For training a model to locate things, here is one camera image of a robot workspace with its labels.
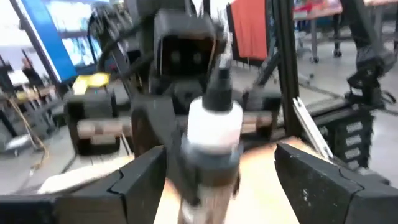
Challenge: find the person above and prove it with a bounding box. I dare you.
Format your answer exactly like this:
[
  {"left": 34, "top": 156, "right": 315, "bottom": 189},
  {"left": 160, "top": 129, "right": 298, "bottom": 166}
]
[{"left": 21, "top": 57, "right": 44, "bottom": 90}]

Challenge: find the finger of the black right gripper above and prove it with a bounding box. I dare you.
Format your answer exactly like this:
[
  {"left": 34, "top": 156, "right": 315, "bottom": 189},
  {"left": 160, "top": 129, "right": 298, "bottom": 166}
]
[
  {"left": 231, "top": 172, "right": 243, "bottom": 197},
  {"left": 130, "top": 95, "right": 200, "bottom": 206}
]

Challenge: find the black aluminium table frame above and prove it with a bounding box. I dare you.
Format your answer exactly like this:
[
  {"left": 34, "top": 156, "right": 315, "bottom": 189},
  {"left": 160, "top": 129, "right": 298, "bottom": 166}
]
[{"left": 253, "top": 0, "right": 335, "bottom": 164}]

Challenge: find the large black food colouring bottle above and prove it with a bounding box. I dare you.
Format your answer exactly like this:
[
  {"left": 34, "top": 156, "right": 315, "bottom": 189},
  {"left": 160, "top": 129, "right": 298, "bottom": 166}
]
[{"left": 177, "top": 58, "right": 245, "bottom": 224}]

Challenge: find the black box with white labels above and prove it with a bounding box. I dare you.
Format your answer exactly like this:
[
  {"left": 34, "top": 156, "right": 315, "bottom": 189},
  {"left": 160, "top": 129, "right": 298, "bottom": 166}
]
[{"left": 310, "top": 105, "right": 376, "bottom": 170}]

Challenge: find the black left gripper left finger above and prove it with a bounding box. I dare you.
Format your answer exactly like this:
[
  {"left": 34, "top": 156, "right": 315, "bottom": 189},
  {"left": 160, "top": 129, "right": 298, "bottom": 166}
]
[{"left": 58, "top": 145, "right": 168, "bottom": 224}]

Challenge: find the wooden background table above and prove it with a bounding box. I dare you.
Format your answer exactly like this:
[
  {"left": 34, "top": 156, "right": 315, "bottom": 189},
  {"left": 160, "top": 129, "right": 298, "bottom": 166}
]
[{"left": 294, "top": 0, "right": 345, "bottom": 63}]

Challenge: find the black background machine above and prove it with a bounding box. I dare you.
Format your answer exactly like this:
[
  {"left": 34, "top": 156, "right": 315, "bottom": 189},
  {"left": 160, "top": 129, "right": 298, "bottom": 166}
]
[{"left": 340, "top": 0, "right": 397, "bottom": 108}]

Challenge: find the orange hanging cloth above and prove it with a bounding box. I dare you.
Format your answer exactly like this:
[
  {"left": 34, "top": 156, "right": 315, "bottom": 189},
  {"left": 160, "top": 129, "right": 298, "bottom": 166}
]
[{"left": 229, "top": 0, "right": 269, "bottom": 62}]

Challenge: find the blue-framed display screen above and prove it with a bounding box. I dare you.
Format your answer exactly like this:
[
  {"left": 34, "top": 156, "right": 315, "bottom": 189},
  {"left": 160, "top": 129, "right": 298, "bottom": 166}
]
[{"left": 9, "top": 0, "right": 103, "bottom": 83}]

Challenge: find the translucent orange plastic bin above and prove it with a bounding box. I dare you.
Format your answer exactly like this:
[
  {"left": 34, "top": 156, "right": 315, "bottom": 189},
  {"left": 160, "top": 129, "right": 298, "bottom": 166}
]
[{"left": 154, "top": 136, "right": 301, "bottom": 224}]

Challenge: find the yellow background object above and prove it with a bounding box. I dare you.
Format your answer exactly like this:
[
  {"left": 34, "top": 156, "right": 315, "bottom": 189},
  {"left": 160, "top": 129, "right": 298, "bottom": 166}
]
[{"left": 72, "top": 72, "right": 111, "bottom": 96}]

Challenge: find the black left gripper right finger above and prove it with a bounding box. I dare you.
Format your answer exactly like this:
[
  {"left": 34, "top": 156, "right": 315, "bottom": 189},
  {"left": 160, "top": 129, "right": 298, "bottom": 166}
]
[{"left": 274, "top": 142, "right": 389, "bottom": 224}]

